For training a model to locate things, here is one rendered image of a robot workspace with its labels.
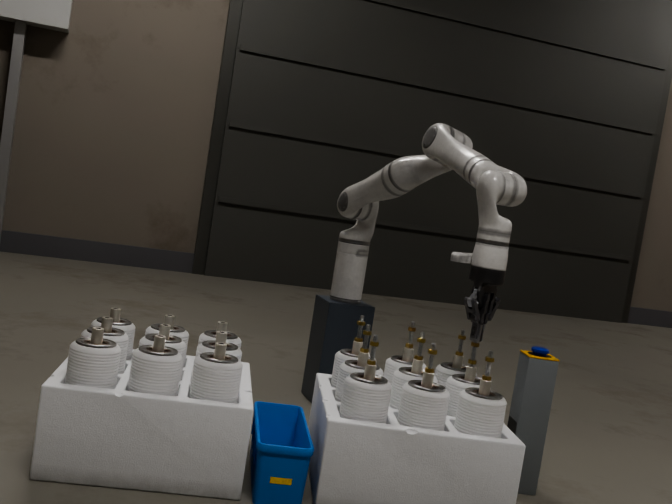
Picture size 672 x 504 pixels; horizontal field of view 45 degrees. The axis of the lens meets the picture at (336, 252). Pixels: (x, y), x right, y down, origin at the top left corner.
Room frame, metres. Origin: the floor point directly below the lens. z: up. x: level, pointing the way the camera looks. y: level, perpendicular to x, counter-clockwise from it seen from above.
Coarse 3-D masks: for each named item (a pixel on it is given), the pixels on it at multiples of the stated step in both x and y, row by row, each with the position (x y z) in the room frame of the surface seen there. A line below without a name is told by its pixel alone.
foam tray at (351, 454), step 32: (320, 384) 1.78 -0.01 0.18; (320, 416) 1.65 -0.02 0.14; (448, 416) 1.67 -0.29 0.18; (320, 448) 1.56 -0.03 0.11; (352, 448) 1.51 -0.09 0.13; (384, 448) 1.52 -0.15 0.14; (416, 448) 1.52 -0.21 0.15; (448, 448) 1.53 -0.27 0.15; (480, 448) 1.53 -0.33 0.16; (512, 448) 1.54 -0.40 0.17; (320, 480) 1.51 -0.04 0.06; (352, 480) 1.51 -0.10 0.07; (384, 480) 1.52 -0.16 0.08; (416, 480) 1.52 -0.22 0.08; (448, 480) 1.53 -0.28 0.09; (480, 480) 1.53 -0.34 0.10; (512, 480) 1.54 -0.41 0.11
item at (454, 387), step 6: (450, 378) 1.72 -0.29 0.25; (450, 384) 1.71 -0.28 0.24; (456, 384) 1.69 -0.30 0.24; (462, 384) 1.69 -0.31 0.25; (468, 384) 1.69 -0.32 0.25; (450, 390) 1.71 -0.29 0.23; (456, 390) 1.69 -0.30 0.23; (462, 390) 1.68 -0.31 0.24; (450, 396) 1.70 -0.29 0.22; (456, 396) 1.69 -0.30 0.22; (450, 402) 1.70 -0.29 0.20; (456, 402) 1.69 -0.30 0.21; (450, 408) 1.70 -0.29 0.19; (456, 408) 1.69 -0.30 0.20; (450, 414) 1.69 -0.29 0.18
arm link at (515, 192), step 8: (488, 160) 1.80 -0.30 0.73; (472, 168) 1.79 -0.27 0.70; (480, 168) 1.77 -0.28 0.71; (488, 168) 1.77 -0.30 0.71; (496, 168) 1.78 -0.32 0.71; (504, 168) 1.77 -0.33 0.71; (472, 176) 1.79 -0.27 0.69; (504, 176) 1.70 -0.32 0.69; (512, 176) 1.71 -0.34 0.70; (520, 176) 1.73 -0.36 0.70; (472, 184) 1.80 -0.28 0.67; (512, 184) 1.70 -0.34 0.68; (520, 184) 1.71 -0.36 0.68; (504, 192) 1.69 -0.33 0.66; (512, 192) 1.70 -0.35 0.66; (520, 192) 1.70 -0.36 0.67; (504, 200) 1.70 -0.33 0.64; (512, 200) 1.71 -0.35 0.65; (520, 200) 1.71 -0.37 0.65
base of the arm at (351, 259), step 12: (348, 252) 2.30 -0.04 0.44; (360, 252) 2.31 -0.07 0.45; (336, 264) 2.33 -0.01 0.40; (348, 264) 2.30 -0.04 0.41; (360, 264) 2.31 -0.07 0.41; (336, 276) 2.32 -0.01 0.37; (348, 276) 2.30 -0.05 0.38; (360, 276) 2.32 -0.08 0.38; (336, 288) 2.31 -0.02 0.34; (348, 288) 2.30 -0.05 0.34; (360, 288) 2.32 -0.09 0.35; (336, 300) 2.31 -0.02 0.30; (348, 300) 2.30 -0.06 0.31; (360, 300) 2.33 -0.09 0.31
